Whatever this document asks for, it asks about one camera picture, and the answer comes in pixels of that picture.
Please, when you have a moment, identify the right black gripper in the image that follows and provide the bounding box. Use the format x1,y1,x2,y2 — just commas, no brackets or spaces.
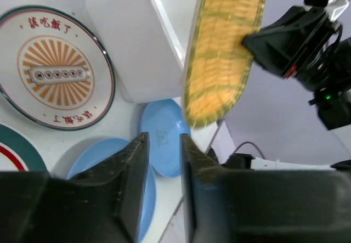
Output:
242,6,350,131

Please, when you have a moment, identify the orange sunburst white plate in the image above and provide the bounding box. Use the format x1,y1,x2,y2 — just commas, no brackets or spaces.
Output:
1,5,116,131

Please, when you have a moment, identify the green red rimmed white plate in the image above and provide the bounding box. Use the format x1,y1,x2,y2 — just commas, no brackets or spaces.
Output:
1,123,47,172

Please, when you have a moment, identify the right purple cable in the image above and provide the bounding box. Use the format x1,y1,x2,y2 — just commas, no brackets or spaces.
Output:
233,141,267,160

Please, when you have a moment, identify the blue plastic plate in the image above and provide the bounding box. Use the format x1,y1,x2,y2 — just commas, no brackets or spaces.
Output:
67,133,156,242
139,99,191,178

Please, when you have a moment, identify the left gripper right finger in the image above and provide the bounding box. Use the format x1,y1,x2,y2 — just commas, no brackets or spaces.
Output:
180,134,350,242

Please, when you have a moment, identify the white plastic bin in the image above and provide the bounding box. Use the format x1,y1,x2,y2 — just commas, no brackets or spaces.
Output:
85,0,198,103

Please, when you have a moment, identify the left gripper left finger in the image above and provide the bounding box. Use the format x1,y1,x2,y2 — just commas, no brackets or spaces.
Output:
0,132,150,243

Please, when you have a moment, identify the yellow green rectangular plate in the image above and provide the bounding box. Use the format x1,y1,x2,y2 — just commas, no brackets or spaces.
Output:
182,0,265,129

